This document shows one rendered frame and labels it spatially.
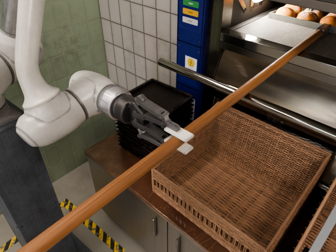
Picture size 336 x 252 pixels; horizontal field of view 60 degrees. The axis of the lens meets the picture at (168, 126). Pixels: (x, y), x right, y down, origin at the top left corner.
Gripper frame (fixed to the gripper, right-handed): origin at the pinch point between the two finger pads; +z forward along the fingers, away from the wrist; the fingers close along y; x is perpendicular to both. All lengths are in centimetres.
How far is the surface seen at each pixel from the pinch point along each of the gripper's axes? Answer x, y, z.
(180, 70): -30.6, 2.3, -25.0
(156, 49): -69, 20, -74
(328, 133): -29.6, 2.4, 25.6
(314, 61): -67, 1, 8
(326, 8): -53, -21, 10
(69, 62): -42, 35, -124
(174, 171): -33, 58, -29
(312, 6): -53, -21, 6
